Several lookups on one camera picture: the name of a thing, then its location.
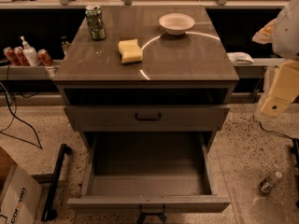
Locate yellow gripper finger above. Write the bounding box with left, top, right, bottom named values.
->
left=260, top=60, right=299, bottom=118

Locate yellow sponge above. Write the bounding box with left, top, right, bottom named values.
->
left=118, top=39, right=143, bottom=63

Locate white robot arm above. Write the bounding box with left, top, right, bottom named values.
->
left=252, top=0, right=299, bottom=120

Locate grey drawer cabinet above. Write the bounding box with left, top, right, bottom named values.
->
left=51, top=5, right=240, bottom=214

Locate open bottom drawer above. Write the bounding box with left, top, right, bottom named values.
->
left=68, top=132, right=230, bottom=214

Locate red soda can middle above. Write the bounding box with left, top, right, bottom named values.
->
left=14, top=47, right=29, bottom=66

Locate red soda can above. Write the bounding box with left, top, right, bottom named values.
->
left=37, top=49, right=53, bottom=66
left=3, top=47, right=20, bottom=65
left=14, top=47, right=29, bottom=66

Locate white folded cloth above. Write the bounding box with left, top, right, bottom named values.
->
left=227, top=52, right=254, bottom=64

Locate plastic bottle on floor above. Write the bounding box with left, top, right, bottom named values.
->
left=259, top=171, right=283, bottom=194

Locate white bowl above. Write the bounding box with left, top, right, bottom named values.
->
left=159, top=13, right=195, bottom=35

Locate green soda can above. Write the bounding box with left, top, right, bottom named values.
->
left=85, top=5, right=106, bottom=40

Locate small glass bottle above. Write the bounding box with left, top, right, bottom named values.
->
left=61, top=36, right=70, bottom=54

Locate red soda can right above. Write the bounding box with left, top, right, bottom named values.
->
left=37, top=49, right=53, bottom=66

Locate white pump bottle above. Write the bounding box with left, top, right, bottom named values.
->
left=21, top=36, right=40, bottom=66

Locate black bar on floor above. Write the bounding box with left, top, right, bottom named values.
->
left=41, top=144, right=72, bottom=221

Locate red soda can left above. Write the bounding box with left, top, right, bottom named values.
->
left=3, top=47, right=20, bottom=65

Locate cardboard box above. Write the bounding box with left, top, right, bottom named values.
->
left=0, top=147, right=42, bottom=224

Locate black cable right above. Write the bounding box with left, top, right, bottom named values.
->
left=251, top=115, right=295, bottom=140

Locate black cable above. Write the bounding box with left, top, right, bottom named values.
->
left=251, top=115, right=295, bottom=140
left=0, top=81, right=44, bottom=150

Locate black cable left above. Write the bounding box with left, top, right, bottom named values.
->
left=0, top=81, right=44, bottom=150

